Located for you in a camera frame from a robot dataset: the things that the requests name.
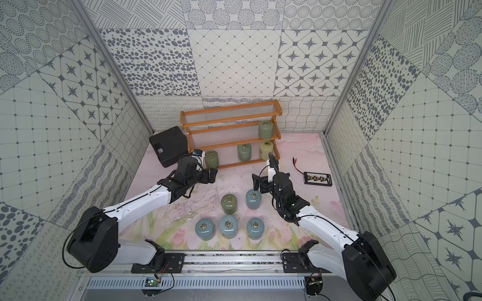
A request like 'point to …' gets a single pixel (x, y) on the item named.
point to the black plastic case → (169, 145)
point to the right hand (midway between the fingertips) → (263, 174)
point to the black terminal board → (317, 179)
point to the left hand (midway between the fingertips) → (213, 169)
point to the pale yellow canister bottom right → (266, 147)
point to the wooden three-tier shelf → (235, 135)
